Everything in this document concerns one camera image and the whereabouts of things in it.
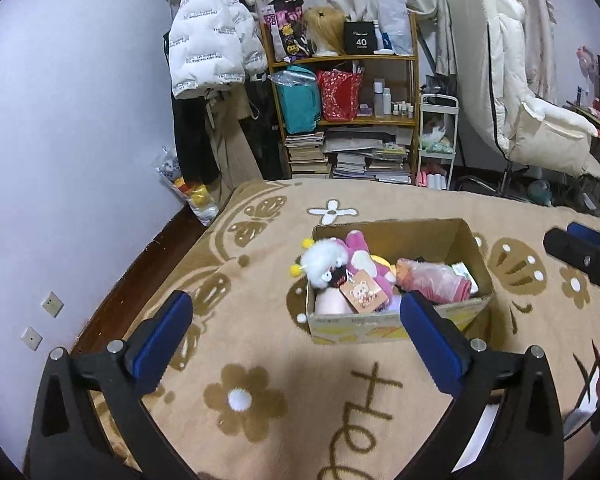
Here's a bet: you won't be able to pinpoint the printed cardboard box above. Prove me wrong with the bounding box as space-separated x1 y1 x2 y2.
305 218 496 345

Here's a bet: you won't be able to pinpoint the pile of books and magazines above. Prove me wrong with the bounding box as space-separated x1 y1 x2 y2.
325 127 413 183

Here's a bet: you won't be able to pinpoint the white recliner chair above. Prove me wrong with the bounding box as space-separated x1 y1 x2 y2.
450 0 600 178

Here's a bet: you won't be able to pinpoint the pink bear plush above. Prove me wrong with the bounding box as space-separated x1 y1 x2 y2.
344 230 397 311

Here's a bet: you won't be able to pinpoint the white fluffy plush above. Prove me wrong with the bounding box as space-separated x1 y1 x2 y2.
290 239 352 292

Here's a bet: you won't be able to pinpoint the tall white bottles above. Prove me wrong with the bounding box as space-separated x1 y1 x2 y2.
372 78 392 117

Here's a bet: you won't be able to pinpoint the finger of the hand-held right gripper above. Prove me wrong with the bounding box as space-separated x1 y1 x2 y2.
566 221 600 253
543 228 600 281

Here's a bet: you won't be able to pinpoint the white trolley cart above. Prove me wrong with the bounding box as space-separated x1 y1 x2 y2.
416 94 460 191

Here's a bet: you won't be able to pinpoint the red patterned bag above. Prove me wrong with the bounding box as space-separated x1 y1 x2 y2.
316 69 365 122

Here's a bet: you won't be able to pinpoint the pale pink soft item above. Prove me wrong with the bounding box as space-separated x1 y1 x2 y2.
314 290 352 316

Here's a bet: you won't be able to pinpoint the pink doll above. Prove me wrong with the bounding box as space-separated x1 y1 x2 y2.
395 258 473 305

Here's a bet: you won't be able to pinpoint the clear plastic bag of toys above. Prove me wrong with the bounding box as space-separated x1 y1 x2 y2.
155 147 221 226

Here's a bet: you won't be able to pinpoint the teal bag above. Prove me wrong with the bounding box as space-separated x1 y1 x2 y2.
275 66 323 135

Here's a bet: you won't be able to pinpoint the white plastic bag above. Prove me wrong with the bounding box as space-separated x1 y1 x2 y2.
377 0 413 56

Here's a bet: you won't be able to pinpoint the beige floral printed blanket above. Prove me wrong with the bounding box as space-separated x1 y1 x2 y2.
22 177 600 480

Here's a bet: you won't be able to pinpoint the stack of books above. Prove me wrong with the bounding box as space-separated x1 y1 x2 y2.
284 131 331 179

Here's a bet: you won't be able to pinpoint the black hanging garment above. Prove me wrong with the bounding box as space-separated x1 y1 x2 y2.
172 94 221 186

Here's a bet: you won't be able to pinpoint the white puffer jacket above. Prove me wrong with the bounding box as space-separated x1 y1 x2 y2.
169 0 268 101

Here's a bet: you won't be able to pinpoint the colourful printed bag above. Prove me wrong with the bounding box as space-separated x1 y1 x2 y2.
262 0 316 61

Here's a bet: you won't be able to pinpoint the white paper sheet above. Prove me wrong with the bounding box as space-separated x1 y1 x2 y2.
562 400 600 441

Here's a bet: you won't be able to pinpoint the yellow wooden shelf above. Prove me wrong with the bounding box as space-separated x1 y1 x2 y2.
260 7 421 183

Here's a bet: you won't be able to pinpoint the blond wig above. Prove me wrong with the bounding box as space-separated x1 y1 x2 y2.
302 6 348 57

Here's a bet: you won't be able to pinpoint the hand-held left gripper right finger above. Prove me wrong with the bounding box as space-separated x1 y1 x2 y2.
395 291 566 480

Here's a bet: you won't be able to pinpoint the black box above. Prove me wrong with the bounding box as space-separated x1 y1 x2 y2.
343 21 378 55

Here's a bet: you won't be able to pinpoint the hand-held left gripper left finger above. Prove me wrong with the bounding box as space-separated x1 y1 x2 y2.
24 290 195 480

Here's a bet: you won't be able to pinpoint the black long garment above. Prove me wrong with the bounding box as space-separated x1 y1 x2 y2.
244 77 286 181

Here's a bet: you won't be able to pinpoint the beige hanging coat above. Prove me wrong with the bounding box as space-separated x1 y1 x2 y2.
205 89 262 196

